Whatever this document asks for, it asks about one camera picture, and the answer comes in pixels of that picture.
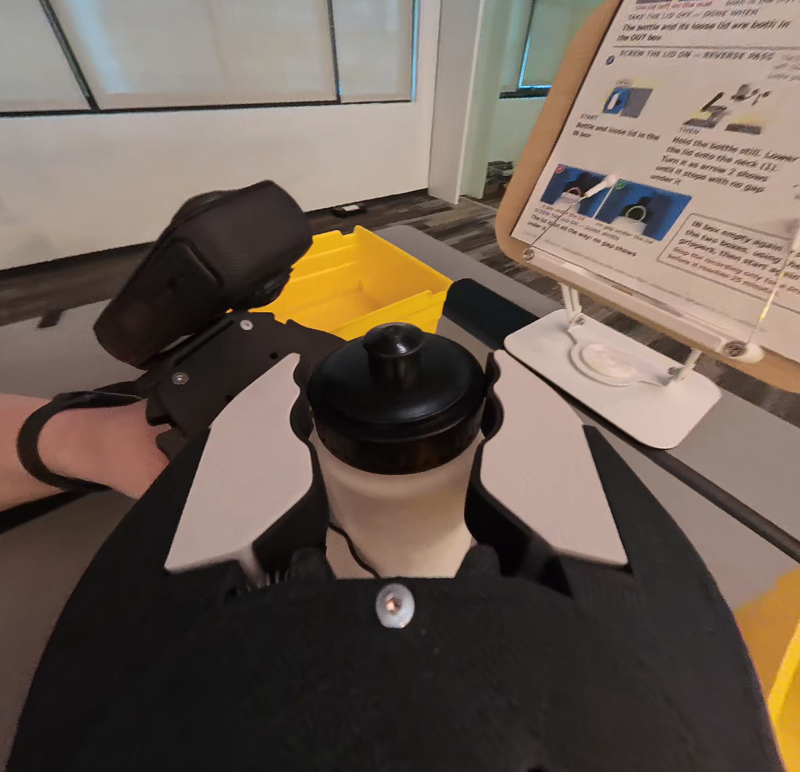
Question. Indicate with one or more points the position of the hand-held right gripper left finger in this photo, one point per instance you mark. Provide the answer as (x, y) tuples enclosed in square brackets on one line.
[(244, 485)]

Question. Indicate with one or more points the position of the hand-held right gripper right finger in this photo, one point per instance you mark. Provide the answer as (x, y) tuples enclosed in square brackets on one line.
[(550, 478)]

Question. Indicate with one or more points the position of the white plastic bottle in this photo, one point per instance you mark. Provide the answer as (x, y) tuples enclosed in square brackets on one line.
[(400, 522)]

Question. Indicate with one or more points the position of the black bottle lid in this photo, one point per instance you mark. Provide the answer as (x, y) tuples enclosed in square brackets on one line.
[(394, 409)]

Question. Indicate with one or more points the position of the yellow plastic bin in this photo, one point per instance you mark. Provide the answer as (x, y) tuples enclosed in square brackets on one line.
[(363, 284), (781, 672)]

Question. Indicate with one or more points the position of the person's left hand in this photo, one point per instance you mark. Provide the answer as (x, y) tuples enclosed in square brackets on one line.
[(106, 447)]

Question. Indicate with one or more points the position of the small black floor object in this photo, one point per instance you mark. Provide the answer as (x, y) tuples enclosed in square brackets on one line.
[(350, 209)]

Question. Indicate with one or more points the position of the wooden edged instruction board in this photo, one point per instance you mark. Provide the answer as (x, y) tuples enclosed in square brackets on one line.
[(675, 122)]

